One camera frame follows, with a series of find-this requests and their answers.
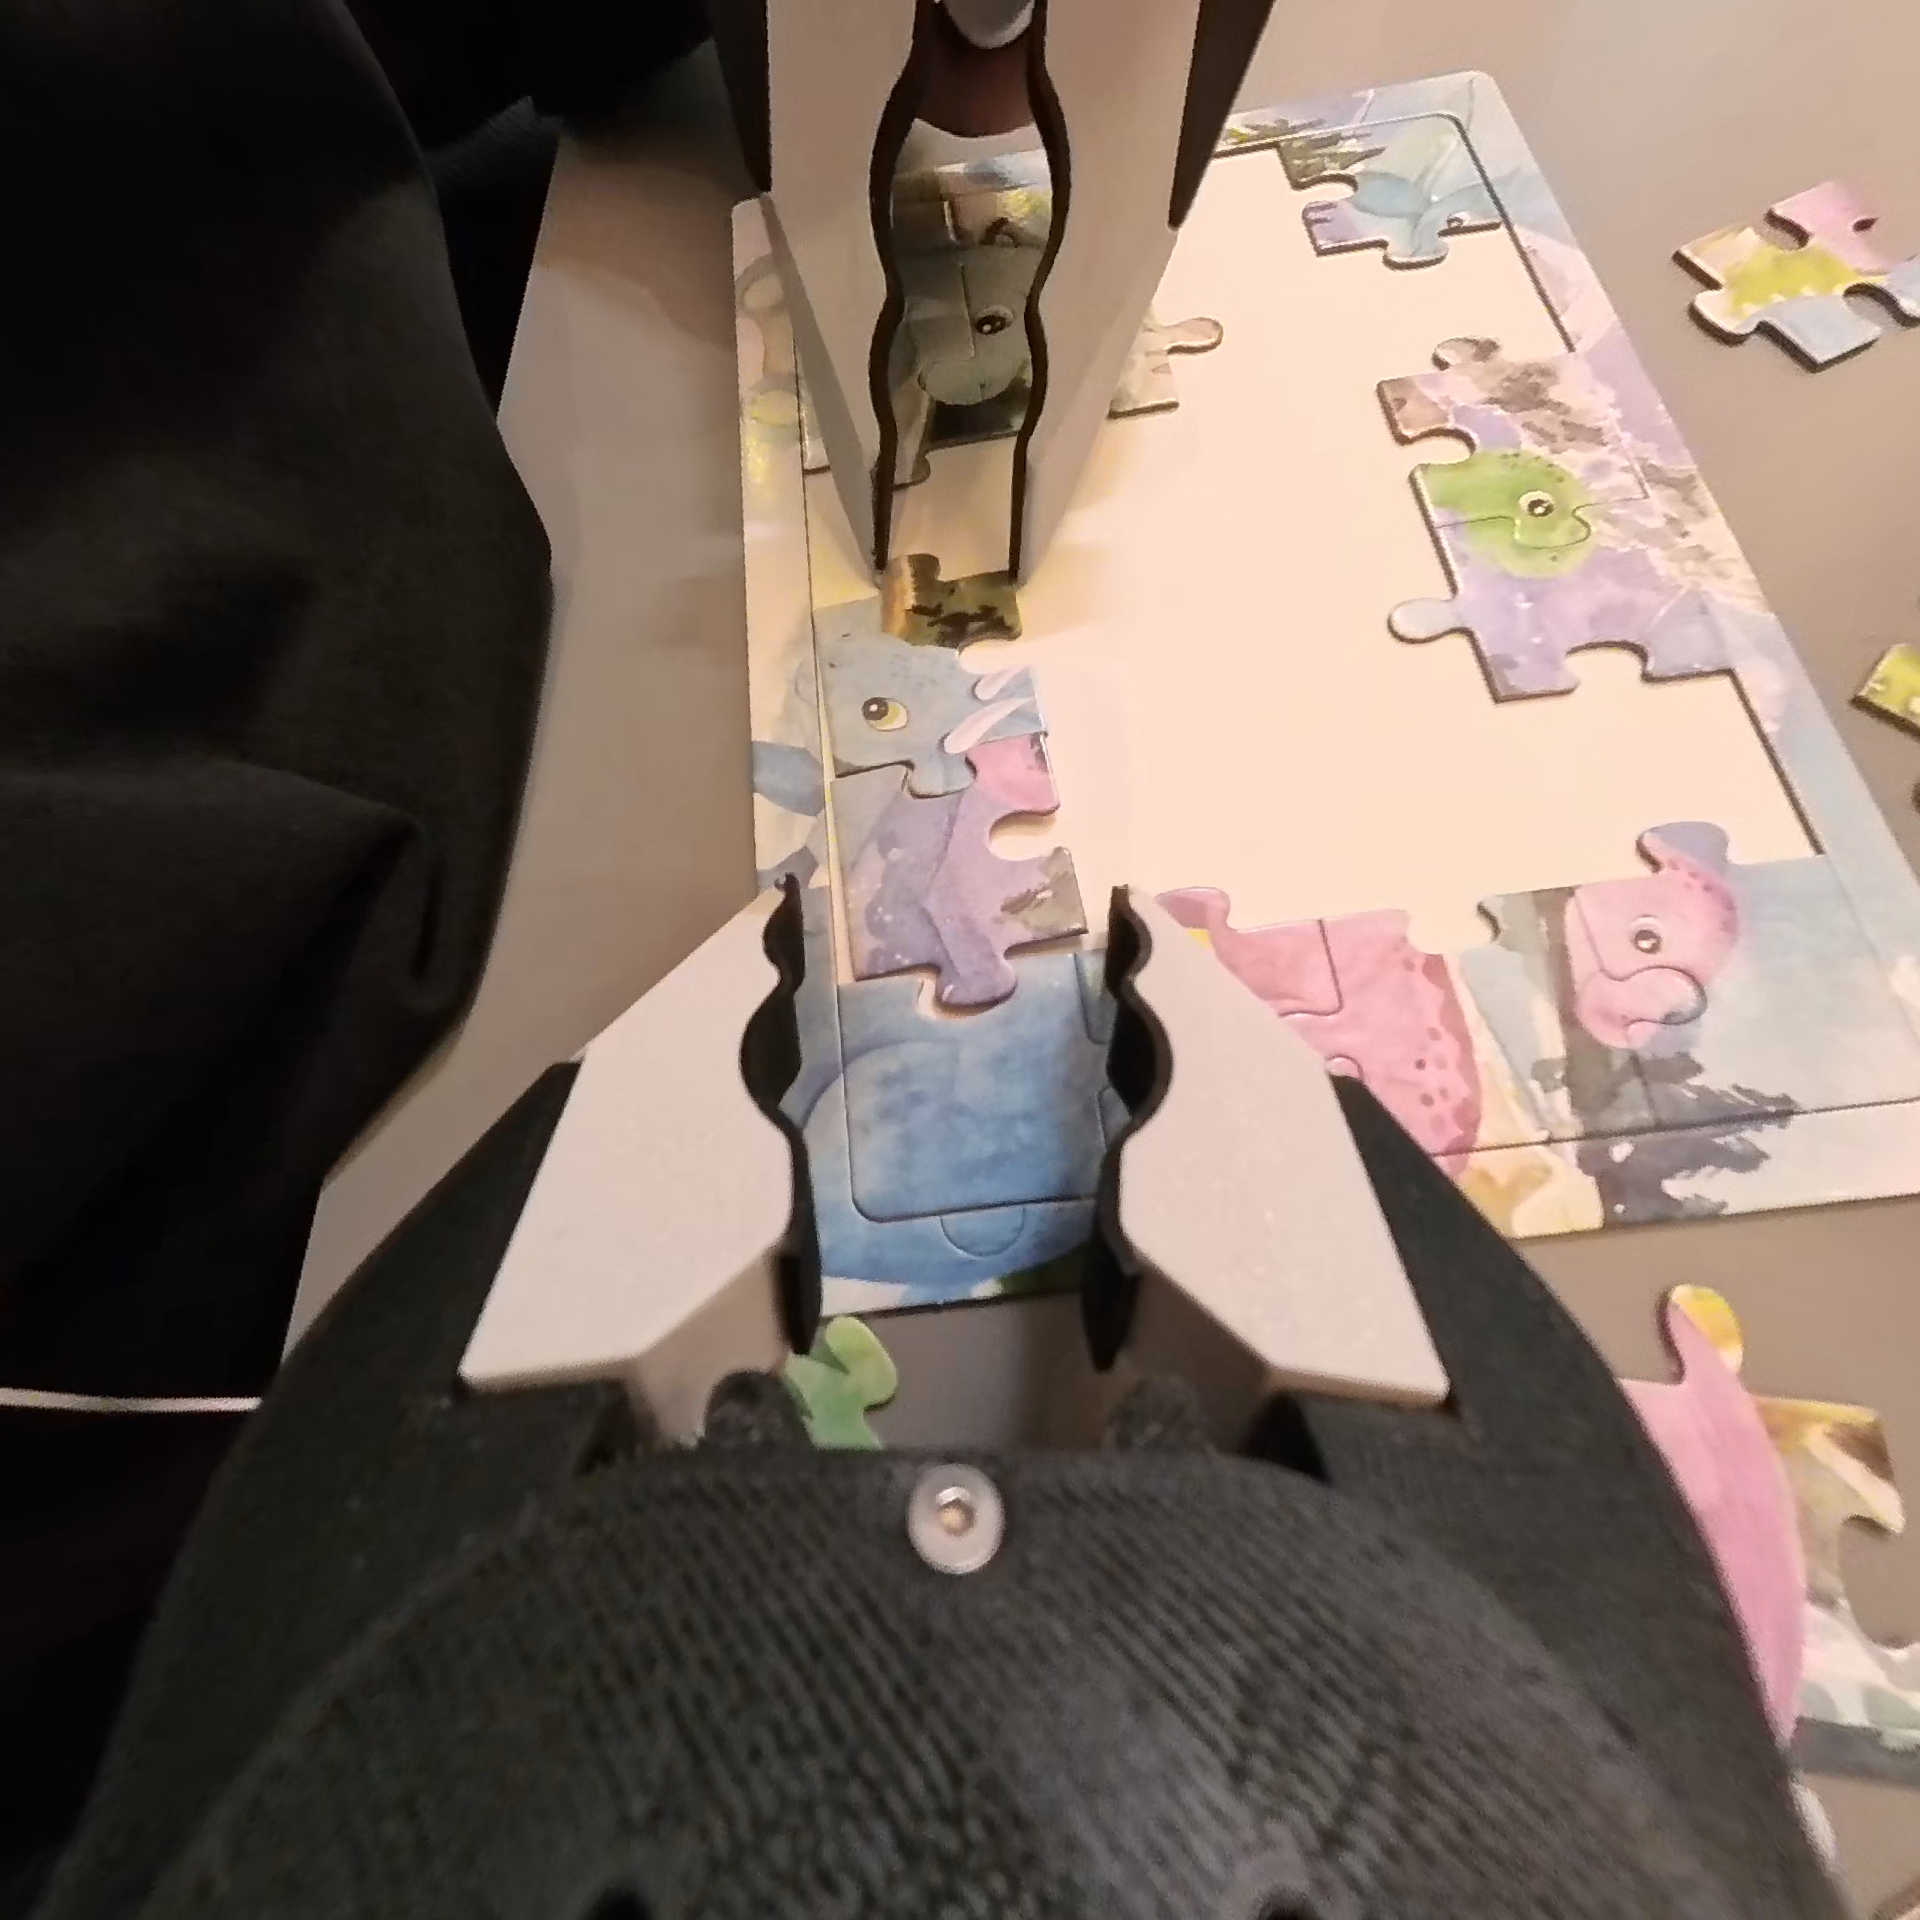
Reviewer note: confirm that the teal dinosaur puzzle piece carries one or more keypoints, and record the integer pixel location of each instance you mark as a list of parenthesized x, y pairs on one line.
[(975, 324)]

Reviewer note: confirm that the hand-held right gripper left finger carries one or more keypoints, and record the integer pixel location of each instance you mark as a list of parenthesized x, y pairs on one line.
[(628, 1202)]

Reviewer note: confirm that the pale blue purple puzzle piece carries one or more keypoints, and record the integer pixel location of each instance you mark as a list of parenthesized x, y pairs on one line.
[(1410, 195)]

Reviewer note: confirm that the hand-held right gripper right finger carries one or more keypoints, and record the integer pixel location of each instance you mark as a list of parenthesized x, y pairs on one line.
[(1275, 1231)]

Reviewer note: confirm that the purple dinosaur body puzzle piece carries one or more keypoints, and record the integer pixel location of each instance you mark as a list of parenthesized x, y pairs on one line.
[(1410, 1050)]

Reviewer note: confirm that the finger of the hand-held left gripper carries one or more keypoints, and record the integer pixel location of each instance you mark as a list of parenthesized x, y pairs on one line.
[(1118, 149), (826, 149)]

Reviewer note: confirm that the pink yellow blue puzzle piece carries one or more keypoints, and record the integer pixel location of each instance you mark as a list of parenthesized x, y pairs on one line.
[(1786, 278)]

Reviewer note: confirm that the green dinosaur brown puzzle piece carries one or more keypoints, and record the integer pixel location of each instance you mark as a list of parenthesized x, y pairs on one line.
[(840, 1382)]

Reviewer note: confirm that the person's left hand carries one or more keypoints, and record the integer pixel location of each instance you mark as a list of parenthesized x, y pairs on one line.
[(967, 91)]

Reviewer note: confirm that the pastel purple pink puzzle piece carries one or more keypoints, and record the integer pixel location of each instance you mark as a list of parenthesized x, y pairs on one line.
[(931, 886)]

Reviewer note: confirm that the blue dinosaur body puzzle piece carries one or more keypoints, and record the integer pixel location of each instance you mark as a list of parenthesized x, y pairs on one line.
[(960, 1125)]

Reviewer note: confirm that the dinosaur puzzle tray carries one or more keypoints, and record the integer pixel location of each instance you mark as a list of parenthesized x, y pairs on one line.
[(1275, 676)]

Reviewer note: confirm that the pink dinosaur head puzzle piece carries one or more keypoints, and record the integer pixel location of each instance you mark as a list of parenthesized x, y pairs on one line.
[(1650, 932)]

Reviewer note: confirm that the blue triceratops head puzzle piece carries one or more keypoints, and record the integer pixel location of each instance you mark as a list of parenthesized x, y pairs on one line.
[(900, 706)]

